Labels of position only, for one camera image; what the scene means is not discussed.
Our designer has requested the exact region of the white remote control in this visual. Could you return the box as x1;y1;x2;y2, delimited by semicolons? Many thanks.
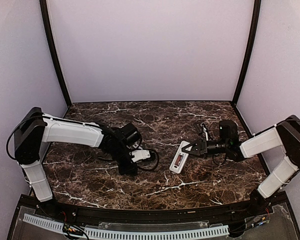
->
169;140;190;174

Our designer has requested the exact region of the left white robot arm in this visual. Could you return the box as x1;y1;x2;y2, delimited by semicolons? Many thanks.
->
7;107;142;203

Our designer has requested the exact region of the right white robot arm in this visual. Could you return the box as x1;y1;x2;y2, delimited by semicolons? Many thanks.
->
179;115;300;215

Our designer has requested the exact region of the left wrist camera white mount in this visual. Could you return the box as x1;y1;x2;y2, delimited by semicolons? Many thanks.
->
131;149;151;163

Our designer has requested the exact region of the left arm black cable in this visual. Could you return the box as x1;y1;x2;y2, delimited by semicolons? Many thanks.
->
136;149;160;173

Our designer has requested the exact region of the black front rail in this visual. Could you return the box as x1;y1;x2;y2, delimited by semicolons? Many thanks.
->
46;202;252;226

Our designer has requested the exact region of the centre grey cable duct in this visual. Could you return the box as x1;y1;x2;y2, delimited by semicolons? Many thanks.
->
83;224;230;240

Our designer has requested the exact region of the grey cable duct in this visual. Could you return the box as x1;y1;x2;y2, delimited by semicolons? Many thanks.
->
83;224;230;240
22;213;64;234

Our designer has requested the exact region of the left grey cable duct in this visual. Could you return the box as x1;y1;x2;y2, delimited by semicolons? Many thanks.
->
22;213;64;234

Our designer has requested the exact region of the right black frame post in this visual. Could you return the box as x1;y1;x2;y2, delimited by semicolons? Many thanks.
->
232;0;262;105

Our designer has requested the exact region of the black frame post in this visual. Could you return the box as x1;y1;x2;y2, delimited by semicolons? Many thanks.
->
39;0;72;108
232;0;262;105

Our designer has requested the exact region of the left black frame post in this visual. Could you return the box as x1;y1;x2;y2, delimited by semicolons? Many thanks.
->
39;0;72;108

